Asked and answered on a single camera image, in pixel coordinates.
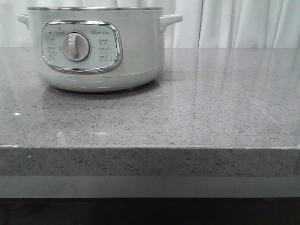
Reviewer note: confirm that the pale green electric pot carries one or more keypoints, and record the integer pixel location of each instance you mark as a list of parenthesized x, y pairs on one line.
[(98, 49)]

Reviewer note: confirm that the white curtain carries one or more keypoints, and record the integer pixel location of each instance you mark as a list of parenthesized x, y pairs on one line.
[(206, 23)]

